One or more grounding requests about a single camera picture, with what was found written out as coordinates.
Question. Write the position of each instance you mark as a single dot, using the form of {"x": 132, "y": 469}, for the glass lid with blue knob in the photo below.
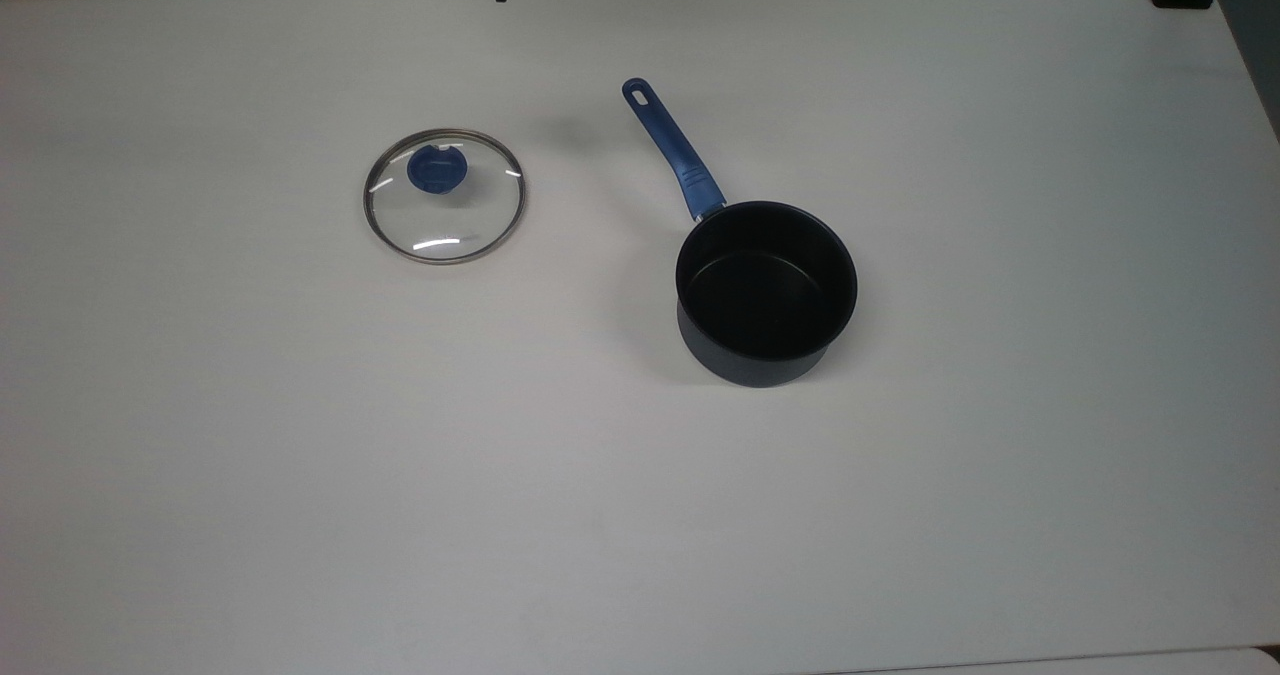
{"x": 445, "y": 217}

